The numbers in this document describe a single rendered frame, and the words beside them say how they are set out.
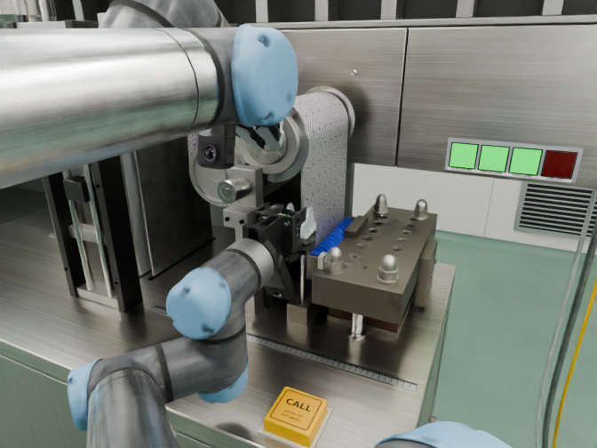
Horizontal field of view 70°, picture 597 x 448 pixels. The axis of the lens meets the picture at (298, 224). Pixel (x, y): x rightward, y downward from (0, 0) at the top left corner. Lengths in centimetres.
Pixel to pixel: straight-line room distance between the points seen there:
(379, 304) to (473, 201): 278
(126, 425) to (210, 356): 19
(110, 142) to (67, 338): 69
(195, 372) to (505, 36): 81
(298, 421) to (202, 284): 25
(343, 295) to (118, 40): 58
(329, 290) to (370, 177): 283
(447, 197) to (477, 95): 253
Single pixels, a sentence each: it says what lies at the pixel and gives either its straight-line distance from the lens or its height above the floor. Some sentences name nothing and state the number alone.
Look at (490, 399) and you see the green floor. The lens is 215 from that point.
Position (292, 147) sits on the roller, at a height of 125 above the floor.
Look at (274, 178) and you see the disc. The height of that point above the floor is 118.
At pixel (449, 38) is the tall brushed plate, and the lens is 99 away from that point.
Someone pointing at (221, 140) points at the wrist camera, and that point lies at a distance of 57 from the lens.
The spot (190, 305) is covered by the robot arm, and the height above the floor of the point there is 113.
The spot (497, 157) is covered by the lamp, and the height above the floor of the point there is 119.
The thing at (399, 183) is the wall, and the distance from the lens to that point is 351.
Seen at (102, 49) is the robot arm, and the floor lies 140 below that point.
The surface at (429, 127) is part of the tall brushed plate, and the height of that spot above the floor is 124.
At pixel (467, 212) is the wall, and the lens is 351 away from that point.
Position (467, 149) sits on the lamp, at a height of 120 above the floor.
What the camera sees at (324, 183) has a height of 115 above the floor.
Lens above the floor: 140
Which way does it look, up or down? 22 degrees down
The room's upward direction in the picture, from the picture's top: straight up
